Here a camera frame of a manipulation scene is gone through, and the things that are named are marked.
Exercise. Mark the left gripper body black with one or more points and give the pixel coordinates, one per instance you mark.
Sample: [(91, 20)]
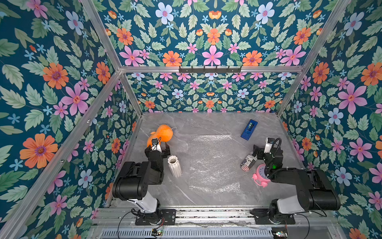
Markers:
[(162, 155)]

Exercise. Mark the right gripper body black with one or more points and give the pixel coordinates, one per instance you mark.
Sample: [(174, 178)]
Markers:
[(258, 152)]

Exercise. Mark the clear bubble wrap sheet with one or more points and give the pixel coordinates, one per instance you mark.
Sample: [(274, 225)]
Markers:
[(213, 167)]

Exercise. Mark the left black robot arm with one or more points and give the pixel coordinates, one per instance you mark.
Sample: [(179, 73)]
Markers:
[(132, 182)]

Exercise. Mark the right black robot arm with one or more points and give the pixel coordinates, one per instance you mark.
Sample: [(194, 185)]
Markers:
[(314, 192)]

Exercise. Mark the pink alarm clock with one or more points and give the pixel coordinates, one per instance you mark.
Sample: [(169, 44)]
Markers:
[(260, 177)]

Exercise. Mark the orange plush toy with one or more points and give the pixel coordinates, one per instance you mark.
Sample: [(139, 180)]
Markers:
[(163, 131)]

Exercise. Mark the american flag can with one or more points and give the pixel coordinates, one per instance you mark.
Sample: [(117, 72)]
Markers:
[(248, 162)]

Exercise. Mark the blue tape dispenser box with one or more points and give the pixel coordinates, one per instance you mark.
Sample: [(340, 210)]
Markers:
[(249, 129)]

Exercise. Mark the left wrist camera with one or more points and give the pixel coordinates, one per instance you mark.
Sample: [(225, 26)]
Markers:
[(156, 145)]

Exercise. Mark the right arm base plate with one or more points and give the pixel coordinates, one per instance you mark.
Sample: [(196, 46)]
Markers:
[(266, 216)]

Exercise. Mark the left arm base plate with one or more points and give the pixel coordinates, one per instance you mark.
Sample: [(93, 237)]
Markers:
[(161, 217)]

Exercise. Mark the aluminium front rail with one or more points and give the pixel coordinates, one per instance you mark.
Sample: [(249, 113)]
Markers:
[(242, 216)]

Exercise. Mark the black wall hook rail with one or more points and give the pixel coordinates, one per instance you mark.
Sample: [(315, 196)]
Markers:
[(210, 69)]

